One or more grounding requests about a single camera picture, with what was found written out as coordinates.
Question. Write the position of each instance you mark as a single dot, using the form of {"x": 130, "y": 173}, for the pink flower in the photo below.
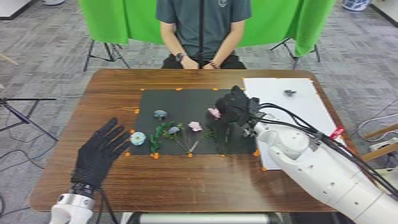
{"x": 194, "y": 126}
{"x": 213, "y": 112}

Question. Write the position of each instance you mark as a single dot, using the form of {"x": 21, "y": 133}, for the pale grey bar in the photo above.
{"x": 201, "y": 218}

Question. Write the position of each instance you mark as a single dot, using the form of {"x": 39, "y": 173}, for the small dark blue flower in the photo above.
{"x": 290, "y": 92}

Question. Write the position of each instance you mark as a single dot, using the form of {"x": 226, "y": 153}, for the white sheet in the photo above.
{"x": 295, "y": 100}

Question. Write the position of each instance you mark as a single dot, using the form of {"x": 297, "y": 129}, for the person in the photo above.
{"x": 204, "y": 30}

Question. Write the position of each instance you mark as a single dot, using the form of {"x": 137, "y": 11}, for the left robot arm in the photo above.
{"x": 73, "y": 206}

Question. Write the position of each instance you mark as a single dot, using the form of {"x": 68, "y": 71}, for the dark mat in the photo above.
{"x": 178, "y": 103}

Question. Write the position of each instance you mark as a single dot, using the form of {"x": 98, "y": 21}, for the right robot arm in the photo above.
{"x": 313, "y": 166}

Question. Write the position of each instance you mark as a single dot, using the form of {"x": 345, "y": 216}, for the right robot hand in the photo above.
{"x": 238, "y": 107}

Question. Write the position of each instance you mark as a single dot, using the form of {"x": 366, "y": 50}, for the green sprig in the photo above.
{"x": 155, "y": 140}
{"x": 210, "y": 135}

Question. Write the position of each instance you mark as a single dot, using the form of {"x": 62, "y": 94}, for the black tripod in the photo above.
{"x": 23, "y": 115}

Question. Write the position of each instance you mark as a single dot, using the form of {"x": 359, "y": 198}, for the black cloth stand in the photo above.
{"x": 293, "y": 53}
{"x": 107, "y": 55}

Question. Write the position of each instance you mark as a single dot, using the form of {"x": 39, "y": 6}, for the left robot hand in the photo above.
{"x": 98, "y": 156}

